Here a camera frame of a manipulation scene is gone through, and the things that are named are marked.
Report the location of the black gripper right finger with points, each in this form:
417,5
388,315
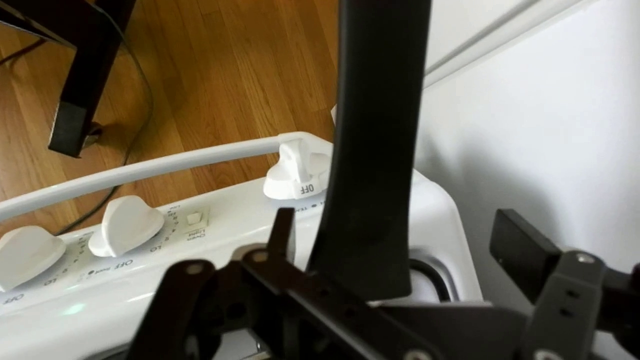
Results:
575,295

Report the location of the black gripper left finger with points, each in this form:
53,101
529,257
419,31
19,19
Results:
293,315

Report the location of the robot base stand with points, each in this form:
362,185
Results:
94,31

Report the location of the white stove knob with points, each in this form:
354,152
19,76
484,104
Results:
27,252
126,224
300,172

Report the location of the white gas stove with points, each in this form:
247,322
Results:
88,307

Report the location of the white refrigerator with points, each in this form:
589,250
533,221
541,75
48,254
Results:
534,104

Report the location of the white oven door handle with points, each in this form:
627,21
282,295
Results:
151,168

